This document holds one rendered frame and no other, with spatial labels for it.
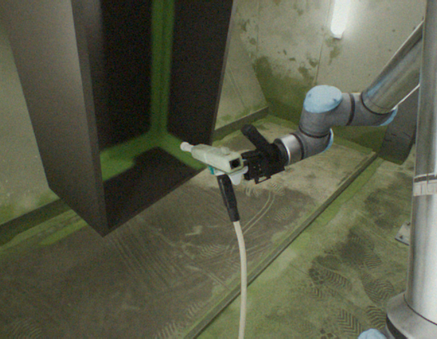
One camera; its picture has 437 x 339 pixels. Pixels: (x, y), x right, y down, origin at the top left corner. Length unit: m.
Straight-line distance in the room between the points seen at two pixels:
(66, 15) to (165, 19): 0.69
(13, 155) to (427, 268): 1.90
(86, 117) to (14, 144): 1.19
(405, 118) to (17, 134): 2.57
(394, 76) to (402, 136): 1.94
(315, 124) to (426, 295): 0.57
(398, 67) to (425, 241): 0.45
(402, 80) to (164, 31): 0.97
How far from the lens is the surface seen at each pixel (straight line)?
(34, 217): 1.99
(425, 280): 0.41
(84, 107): 0.84
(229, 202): 0.84
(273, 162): 0.89
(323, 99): 0.85
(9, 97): 2.09
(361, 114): 0.90
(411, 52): 0.74
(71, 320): 1.53
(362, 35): 2.65
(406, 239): 2.03
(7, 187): 1.97
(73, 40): 0.78
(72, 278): 1.67
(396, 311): 0.45
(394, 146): 2.74
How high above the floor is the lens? 1.24
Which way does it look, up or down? 32 degrees down
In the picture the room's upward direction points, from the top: straight up
